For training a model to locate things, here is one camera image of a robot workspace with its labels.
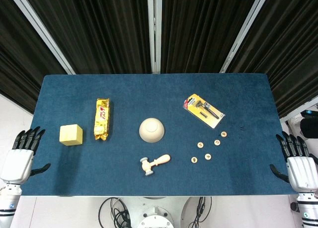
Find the black pleated curtain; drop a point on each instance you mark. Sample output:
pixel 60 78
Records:
pixel 198 26
pixel 293 51
pixel 99 26
pixel 15 64

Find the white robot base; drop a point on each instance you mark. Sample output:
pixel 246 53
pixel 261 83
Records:
pixel 155 220

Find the white metal frame post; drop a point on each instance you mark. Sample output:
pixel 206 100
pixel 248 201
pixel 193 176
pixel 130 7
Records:
pixel 39 26
pixel 154 26
pixel 246 26

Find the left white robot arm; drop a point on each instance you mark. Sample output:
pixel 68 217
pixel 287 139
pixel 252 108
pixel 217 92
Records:
pixel 8 203

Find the beige upturned bowl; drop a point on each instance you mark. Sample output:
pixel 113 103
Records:
pixel 151 129

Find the razor in yellow blister pack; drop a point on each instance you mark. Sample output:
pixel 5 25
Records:
pixel 203 111

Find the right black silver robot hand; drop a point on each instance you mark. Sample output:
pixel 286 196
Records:
pixel 301 173

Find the wooden toy hammer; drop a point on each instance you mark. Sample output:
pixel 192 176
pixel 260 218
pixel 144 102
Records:
pixel 149 165

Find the black device with teal light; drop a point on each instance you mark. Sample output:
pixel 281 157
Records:
pixel 308 113

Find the blue felt table mat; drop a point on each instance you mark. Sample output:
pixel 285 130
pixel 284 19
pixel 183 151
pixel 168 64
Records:
pixel 124 89

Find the yellow foil snack packet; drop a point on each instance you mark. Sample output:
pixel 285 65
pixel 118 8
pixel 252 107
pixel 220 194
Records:
pixel 102 118

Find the wooden button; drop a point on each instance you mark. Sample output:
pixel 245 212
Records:
pixel 223 134
pixel 217 142
pixel 208 156
pixel 194 160
pixel 200 145

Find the white metal frame beam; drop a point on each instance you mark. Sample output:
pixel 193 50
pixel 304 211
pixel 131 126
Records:
pixel 290 113

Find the yellow cube block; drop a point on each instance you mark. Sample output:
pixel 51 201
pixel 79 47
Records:
pixel 70 134

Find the black office chair base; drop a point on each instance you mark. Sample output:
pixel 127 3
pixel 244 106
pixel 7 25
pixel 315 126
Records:
pixel 294 207

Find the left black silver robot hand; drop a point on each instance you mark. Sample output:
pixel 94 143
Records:
pixel 16 166

